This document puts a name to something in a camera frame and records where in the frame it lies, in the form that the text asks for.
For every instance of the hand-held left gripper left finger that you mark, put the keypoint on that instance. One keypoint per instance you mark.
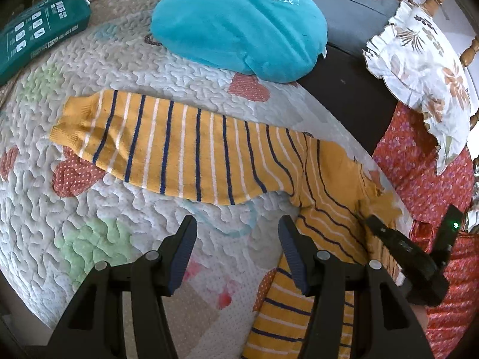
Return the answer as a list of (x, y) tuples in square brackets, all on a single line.
[(182, 256)]

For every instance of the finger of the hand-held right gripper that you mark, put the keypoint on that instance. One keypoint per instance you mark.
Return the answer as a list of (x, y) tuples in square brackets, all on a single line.
[(381, 230)]

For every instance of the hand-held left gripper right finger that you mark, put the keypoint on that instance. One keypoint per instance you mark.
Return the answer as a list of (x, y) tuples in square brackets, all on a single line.
[(295, 260)]

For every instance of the yellow striped sweater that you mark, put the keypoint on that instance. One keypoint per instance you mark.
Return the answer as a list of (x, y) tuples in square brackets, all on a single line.
[(187, 149)]

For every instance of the orange floral blanket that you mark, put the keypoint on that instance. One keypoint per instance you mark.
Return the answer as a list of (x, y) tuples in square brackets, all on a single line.
[(411, 179)]

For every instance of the white heart-print quilt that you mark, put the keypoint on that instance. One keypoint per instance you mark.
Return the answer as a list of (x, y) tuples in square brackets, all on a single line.
[(112, 213)]

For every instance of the white floral ruffled pillow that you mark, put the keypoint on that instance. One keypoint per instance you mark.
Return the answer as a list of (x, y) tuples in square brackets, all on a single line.
[(423, 63)]

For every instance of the grey fabric bag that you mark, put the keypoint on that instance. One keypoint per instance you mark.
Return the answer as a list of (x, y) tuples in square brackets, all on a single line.
[(348, 3)]

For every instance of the teal plush pillow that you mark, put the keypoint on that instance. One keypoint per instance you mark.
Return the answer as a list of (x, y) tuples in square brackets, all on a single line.
[(239, 22)]

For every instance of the green cardboard box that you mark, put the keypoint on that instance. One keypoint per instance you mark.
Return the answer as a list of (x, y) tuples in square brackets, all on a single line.
[(33, 33)]

